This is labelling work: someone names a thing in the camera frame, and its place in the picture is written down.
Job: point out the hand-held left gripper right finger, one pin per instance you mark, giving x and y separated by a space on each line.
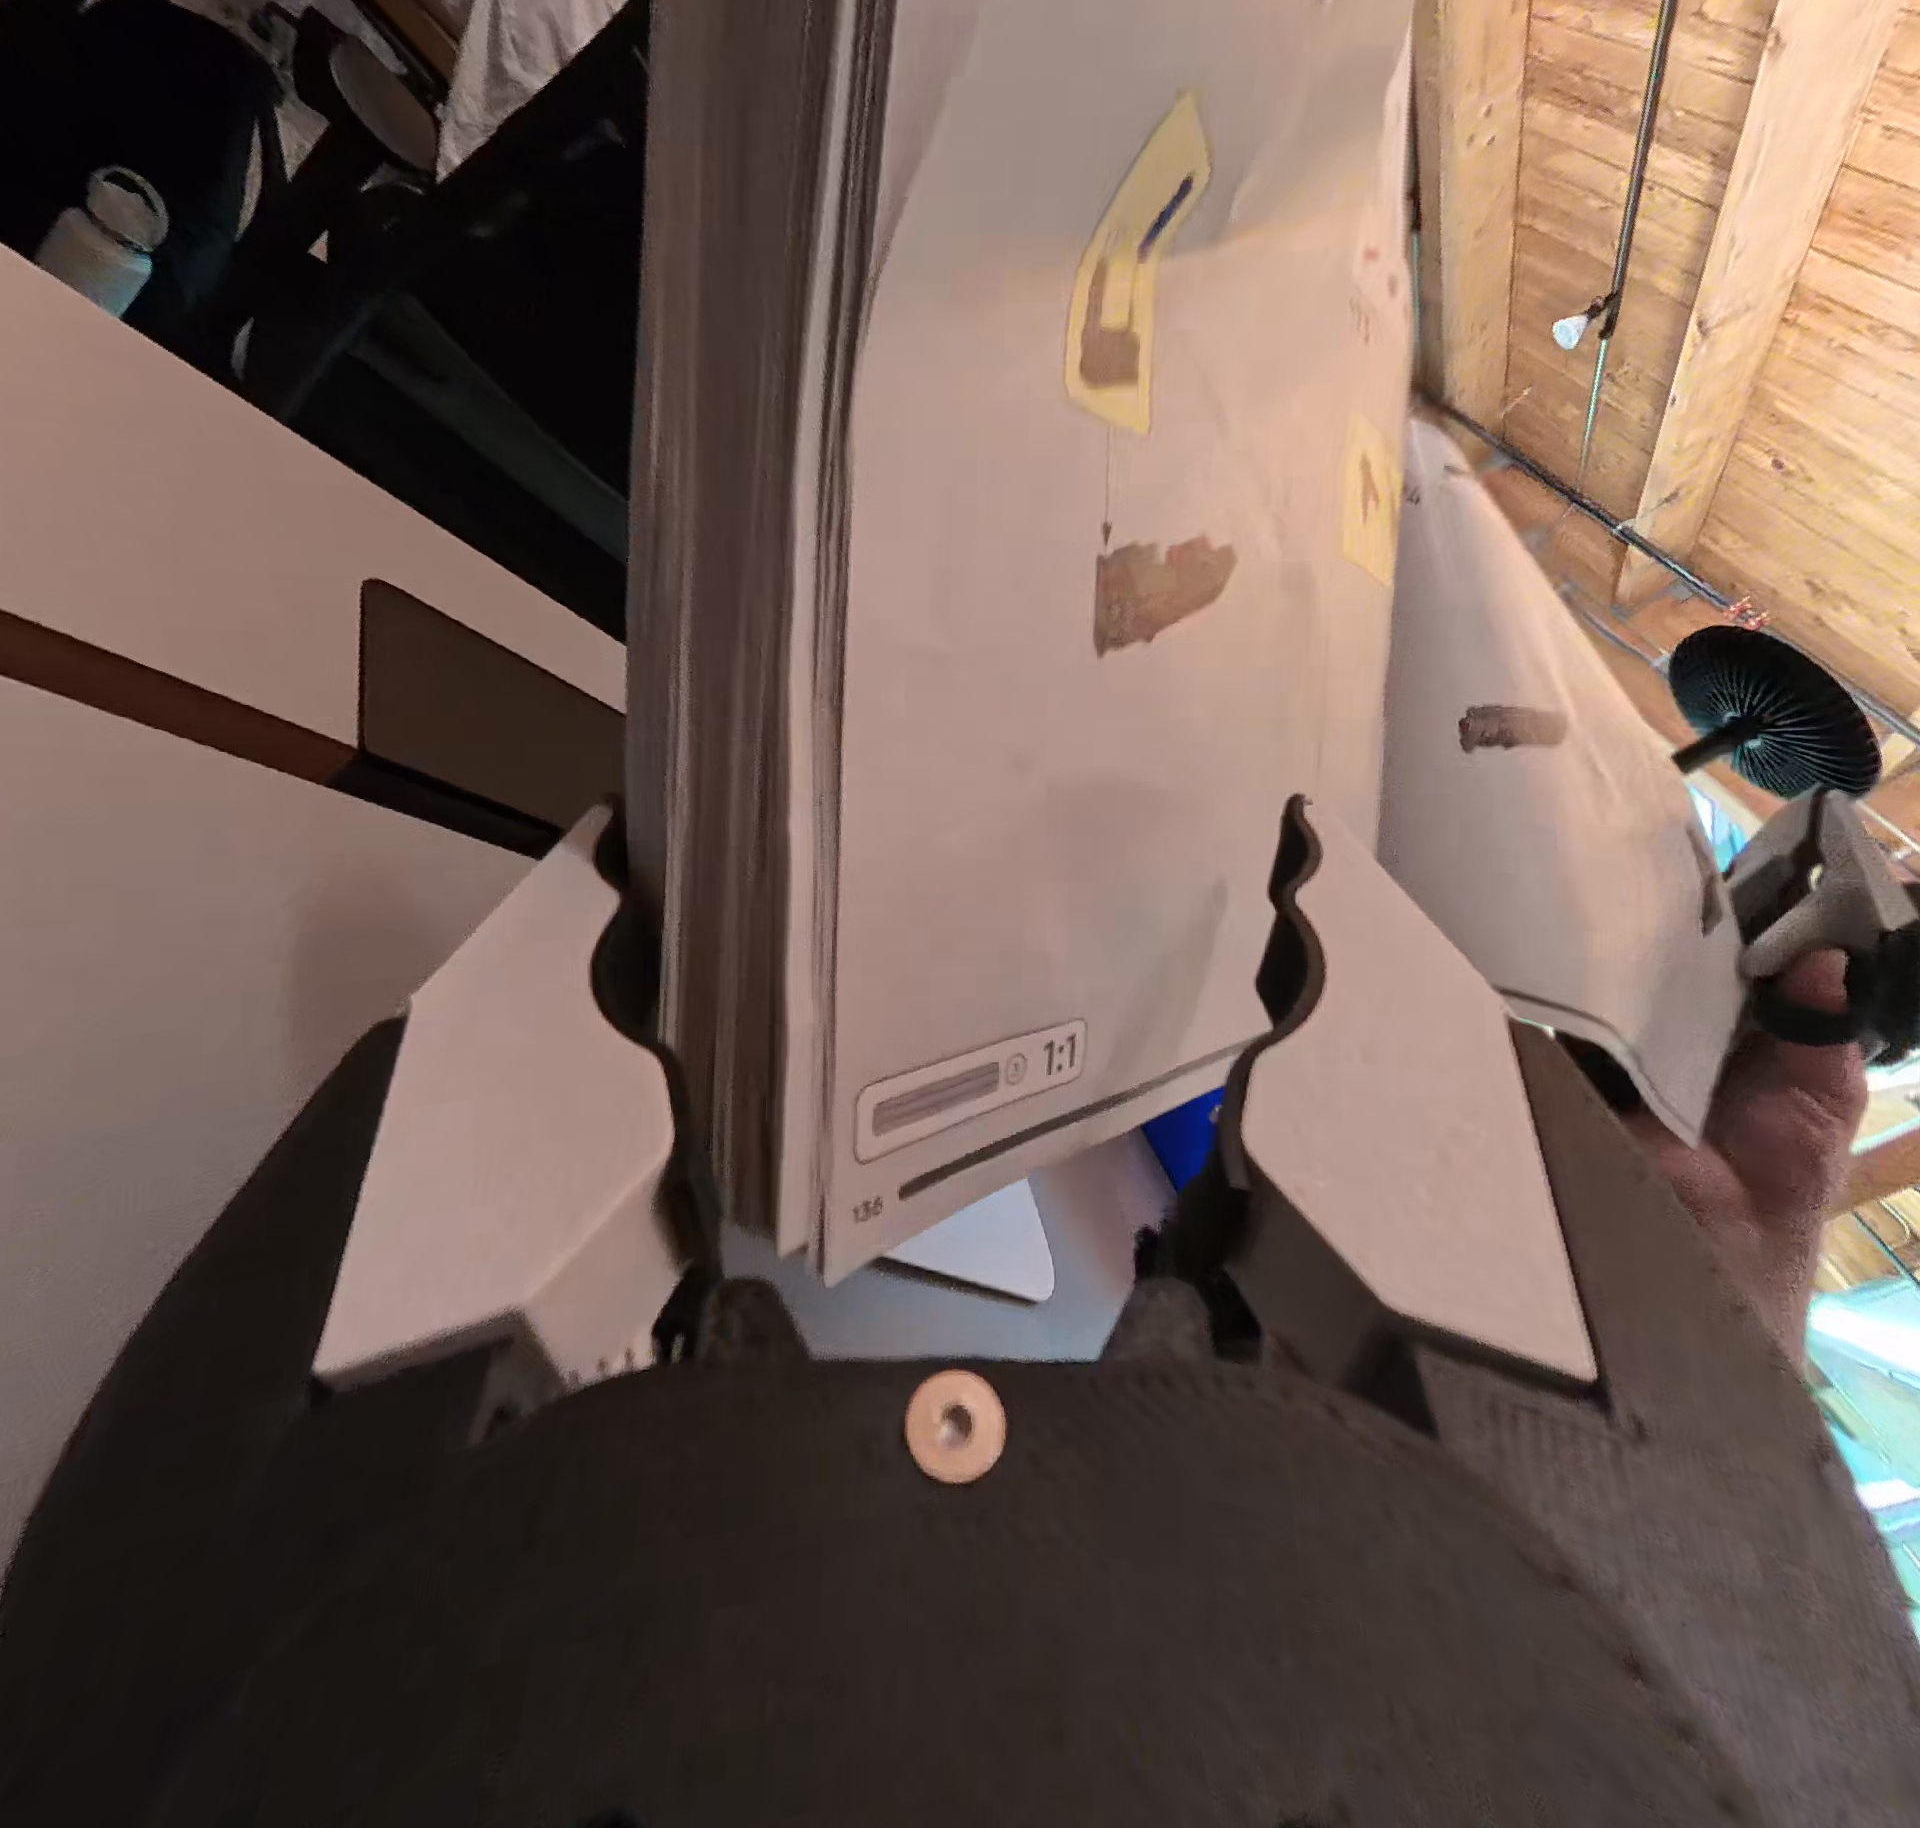
1425 1111

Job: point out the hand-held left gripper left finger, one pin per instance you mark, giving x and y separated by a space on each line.
479 1111

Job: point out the lego instruction booklet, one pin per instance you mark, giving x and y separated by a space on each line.
1050 735

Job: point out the large blue lego box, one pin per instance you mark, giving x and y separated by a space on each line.
1187 1150

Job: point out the black ribbed round disc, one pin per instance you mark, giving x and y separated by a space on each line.
1788 713

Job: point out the hanging light bulb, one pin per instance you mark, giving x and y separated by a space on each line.
1583 321

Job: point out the grey ceiling conduit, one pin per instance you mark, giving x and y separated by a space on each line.
1650 90

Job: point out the white water bottle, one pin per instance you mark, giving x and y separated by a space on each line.
97 238

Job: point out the white plastic sheet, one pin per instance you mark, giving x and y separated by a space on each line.
540 14

